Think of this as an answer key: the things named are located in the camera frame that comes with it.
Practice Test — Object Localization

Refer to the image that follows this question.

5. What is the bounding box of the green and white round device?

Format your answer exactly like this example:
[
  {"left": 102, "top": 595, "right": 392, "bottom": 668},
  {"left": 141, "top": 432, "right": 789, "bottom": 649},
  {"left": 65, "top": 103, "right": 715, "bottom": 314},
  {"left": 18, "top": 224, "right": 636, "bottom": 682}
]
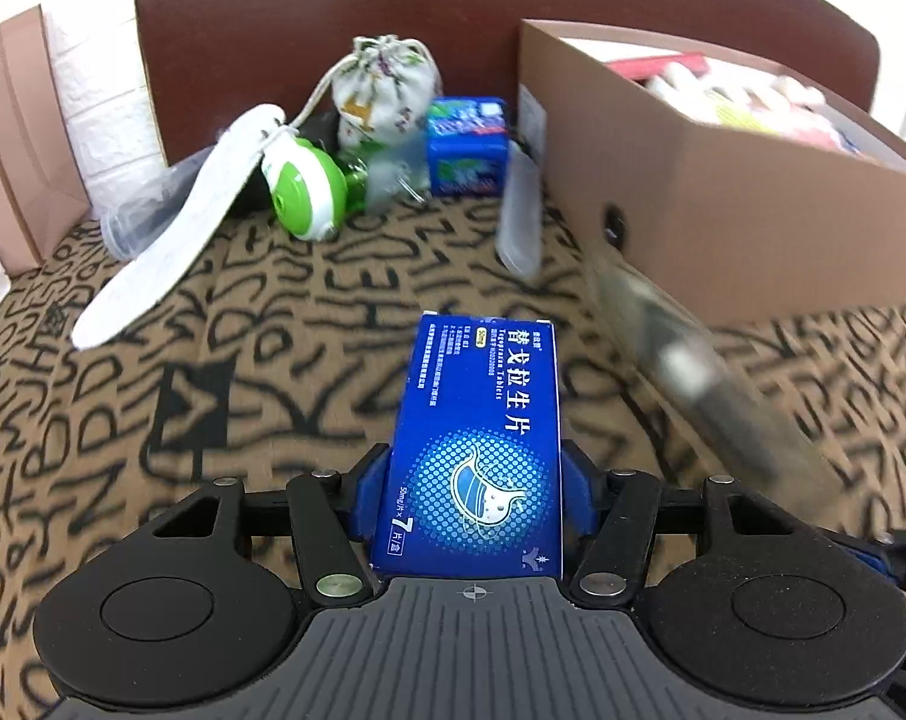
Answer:
[{"left": 262, "top": 126, "right": 349, "bottom": 243}]

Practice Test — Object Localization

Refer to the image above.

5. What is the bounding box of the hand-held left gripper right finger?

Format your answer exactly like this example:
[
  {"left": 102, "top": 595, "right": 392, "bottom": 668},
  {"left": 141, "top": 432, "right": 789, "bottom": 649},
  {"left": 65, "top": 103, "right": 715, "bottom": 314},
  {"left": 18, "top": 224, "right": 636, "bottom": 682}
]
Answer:
[{"left": 562, "top": 441, "right": 784, "bottom": 608}]

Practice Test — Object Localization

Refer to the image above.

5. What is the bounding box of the letter-printed brown table cloth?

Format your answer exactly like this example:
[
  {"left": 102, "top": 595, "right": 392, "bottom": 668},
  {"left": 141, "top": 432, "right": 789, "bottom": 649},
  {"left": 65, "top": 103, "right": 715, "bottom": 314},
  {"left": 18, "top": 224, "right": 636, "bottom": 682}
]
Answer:
[{"left": 0, "top": 187, "right": 906, "bottom": 720}]

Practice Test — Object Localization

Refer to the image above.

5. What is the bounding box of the brown paper bag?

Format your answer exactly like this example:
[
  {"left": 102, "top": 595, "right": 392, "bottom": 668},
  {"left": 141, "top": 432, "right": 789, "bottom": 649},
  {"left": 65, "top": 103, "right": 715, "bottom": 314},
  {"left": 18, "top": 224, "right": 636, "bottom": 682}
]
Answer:
[{"left": 0, "top": 4, "right": 92, "bottom": 276}]

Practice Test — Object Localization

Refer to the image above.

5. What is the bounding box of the brown chair back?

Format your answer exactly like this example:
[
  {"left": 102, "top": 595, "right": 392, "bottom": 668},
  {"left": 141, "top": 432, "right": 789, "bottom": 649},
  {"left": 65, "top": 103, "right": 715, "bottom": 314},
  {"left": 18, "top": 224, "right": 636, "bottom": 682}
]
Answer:
[{"left": 134, "top": 0, "right": 881, "bottom": 166}]

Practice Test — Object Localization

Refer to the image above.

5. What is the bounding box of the white insole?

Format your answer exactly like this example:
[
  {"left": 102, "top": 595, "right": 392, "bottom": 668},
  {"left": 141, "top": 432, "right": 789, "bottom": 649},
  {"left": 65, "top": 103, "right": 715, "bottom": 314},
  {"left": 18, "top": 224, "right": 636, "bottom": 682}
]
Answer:
[{"left": 73, "top": 103, "right": 289, "bottom": 351}]

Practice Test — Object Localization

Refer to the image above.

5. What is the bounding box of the blue gum box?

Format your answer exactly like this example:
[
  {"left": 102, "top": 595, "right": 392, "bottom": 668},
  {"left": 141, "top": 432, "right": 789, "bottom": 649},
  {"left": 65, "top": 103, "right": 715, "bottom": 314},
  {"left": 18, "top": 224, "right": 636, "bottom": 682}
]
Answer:
[{"left": 425, "top": 96, "right": 511, "bottom": 198}]

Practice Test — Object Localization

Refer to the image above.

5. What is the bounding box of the brown cardboard box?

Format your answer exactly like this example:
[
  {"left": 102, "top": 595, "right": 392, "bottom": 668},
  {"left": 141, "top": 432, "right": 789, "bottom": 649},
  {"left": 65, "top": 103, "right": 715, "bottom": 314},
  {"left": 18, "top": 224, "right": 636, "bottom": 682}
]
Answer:
[{"left": 517, "top": 17, "right": 906, "bottom": 329}]

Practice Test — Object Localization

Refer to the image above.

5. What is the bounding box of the floral drawstring pouch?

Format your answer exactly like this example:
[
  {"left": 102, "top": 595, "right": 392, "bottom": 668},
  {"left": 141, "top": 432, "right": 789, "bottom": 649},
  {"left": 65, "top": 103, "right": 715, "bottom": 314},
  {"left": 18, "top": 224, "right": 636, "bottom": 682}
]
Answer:
[{"left": 288, "top": 35, "right": 439, "bottom": 152}]

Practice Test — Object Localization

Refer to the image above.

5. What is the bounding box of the clear plastic cup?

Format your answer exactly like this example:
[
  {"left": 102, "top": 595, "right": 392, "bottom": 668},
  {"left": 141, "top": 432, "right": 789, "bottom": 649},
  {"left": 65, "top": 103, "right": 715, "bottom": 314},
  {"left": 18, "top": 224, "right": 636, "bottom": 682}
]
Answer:
[{"left": 99, "top": 148, "right": 221, "bottom": 262}]

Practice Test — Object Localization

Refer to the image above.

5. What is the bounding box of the blue medicine box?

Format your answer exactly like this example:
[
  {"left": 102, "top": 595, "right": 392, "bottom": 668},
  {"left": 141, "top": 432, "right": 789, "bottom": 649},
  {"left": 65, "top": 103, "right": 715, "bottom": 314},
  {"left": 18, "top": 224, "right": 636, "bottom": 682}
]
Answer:
[{"left": 369, "top": 313, "right": 566, "bottom": 578}]

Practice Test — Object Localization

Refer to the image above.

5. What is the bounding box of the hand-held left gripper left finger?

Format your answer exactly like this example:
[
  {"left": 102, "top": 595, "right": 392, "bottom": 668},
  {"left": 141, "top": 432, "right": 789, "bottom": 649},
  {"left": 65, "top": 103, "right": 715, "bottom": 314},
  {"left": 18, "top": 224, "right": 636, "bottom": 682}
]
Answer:
[{"left": 153, "top": 446, "right": 391, "bottom": 605}]

